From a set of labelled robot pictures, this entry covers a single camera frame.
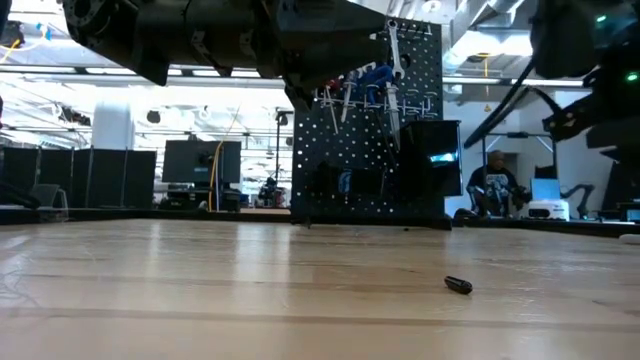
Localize person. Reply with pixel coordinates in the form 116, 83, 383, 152
465, 149, 532, 217

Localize blue T-handle hex key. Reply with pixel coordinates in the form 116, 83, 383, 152
357, 63, 396, 109

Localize white column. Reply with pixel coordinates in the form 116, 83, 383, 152
90, 103, 136, 151

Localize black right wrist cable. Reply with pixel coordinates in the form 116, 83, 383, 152
462, 59, 561, 150

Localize black metal stand frame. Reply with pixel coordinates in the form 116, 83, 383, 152
481, 130, 558, 194

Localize large black pegboard bin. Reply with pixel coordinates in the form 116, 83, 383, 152
305, 162, 389, 211

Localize black partition screens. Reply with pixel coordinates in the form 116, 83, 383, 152
0, 144, 158, 209

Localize small black peg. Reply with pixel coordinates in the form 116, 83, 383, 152
443, 275, 474, 296

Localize white multi-hook rail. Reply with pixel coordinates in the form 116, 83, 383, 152
384, 18, 434, 37

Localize dark monitor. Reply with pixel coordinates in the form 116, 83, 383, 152
601, 159, 640, 222

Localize white desktop device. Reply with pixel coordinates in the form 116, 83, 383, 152
527, 196, 571, 221

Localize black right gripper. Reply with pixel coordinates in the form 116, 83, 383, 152
542, 49, 640, 151

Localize grey office chair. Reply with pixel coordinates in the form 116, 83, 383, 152
29, 182, 69, 209

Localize silver combination wrench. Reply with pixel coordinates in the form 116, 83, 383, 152
386, 18, 407, 82

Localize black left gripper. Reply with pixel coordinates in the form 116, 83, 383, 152
117, 0, 390, 114

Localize black aluminium rig frame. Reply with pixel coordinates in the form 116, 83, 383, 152
0, 205, 640, 237

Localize black monitor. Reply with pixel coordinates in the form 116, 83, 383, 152
161, 138, 243, 184

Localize black perforated pegboard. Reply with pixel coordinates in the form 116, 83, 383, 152
291, 17, 447, 230

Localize black hanging cable reel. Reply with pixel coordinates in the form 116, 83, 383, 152
0, 19, 25, 49

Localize laptop screen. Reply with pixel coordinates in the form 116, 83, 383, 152
531, 177, 562, 200

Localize yellow hanging cable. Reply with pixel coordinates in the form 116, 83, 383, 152
207, 105, 241, 212

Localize white ring holder rail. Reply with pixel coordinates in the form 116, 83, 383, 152
314, 89, 439, 120

